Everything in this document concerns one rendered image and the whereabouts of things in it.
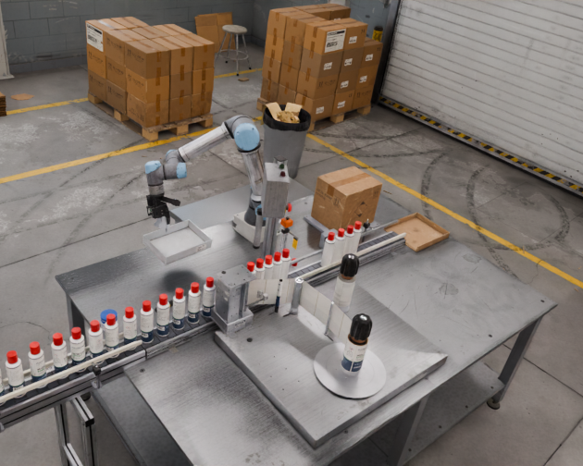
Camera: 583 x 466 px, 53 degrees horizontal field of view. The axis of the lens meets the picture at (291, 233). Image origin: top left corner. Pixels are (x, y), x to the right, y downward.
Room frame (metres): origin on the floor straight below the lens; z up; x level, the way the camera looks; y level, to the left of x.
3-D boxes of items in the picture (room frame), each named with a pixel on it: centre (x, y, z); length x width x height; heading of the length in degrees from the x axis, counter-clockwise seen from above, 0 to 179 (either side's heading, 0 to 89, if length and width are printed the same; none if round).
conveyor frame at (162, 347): (2.32, -0.03, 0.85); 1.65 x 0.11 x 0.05; 135
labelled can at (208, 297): (1.98, 0.31, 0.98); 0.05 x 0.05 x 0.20
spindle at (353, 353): (1.77, -0.33, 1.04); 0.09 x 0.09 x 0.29
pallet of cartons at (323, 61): (6.81, -0.04, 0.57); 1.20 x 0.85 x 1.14; 141
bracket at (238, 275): (1.95, 0.20, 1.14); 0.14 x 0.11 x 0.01; 135
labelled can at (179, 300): (1.87, 0.42, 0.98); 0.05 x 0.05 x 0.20
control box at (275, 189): (2.30, 0.10, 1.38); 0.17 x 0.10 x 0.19; 10
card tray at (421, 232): (3.02, -0.74, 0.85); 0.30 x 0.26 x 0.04; 135
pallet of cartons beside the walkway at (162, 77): (5.99, 1.75, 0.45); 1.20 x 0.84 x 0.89; 50
